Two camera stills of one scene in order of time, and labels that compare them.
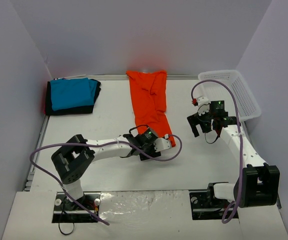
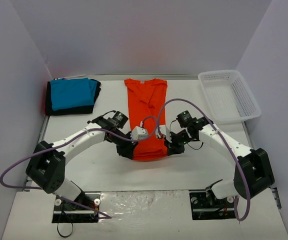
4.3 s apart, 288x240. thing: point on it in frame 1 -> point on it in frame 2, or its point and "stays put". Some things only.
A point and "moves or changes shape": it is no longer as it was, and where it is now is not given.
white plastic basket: (248, 108) stays put
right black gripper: (197, 120) -> (175, 148)
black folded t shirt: (86, 109) stays put
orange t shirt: (149, 91) moves or changes shape
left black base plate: (68, 211) stays put
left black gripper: (147, 155) -> (126, 151)
